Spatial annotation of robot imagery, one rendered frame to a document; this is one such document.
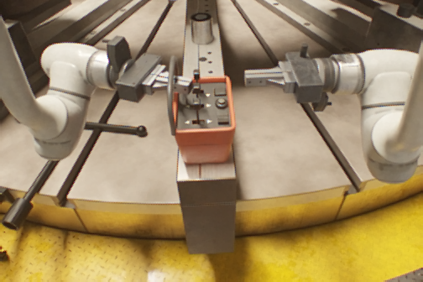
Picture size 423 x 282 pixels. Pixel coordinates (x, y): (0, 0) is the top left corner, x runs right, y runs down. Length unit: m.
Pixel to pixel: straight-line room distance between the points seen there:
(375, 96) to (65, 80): 0.70
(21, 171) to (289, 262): 1.12
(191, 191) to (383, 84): 0.48
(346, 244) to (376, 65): 0.93
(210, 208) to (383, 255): 0.89
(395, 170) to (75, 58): 0.75
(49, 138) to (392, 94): 0.75
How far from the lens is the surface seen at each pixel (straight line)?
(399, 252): 1.58
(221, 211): 0.86
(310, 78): 0.70
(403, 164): 0.75
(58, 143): 0.82
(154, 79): 0.74
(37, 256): 1.60
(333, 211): 1.48
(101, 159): 1.37
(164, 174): 1.25
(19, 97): 0.69
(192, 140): 0.70
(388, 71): 0.76
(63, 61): 0.85
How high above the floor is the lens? 1.29
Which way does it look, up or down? 41 degrees down
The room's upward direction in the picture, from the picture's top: 2 degrees counter-clockwise
